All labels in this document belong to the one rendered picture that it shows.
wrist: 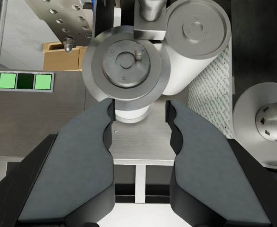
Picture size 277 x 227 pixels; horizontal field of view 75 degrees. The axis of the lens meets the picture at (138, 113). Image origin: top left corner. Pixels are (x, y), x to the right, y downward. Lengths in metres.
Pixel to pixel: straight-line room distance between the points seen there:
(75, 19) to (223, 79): 0.44
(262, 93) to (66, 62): 2.68
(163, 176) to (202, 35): 0.52
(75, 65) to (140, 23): 2.50
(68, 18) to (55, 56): 2.41
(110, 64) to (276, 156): 0.31
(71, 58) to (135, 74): 2.59
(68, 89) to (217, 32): 0.49
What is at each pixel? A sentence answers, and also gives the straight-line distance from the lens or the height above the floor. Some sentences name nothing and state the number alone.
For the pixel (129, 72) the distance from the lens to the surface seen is 0.29.
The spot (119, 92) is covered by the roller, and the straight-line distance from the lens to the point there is 0.29.
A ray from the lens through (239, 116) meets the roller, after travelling 0.35.
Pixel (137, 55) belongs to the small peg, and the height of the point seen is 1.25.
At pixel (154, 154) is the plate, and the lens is 0.62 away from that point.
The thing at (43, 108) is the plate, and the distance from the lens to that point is 0.70.
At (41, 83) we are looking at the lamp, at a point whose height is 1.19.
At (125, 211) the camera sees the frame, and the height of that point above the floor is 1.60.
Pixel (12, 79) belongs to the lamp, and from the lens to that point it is 0.76.
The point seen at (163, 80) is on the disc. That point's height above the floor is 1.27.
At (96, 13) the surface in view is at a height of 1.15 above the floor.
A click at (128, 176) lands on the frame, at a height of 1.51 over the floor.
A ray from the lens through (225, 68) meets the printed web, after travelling 0.38.
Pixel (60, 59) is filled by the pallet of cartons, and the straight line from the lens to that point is 2.96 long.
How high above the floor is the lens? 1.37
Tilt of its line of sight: 8 degrees down
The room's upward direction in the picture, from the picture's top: 179 degrees counter-clockwise
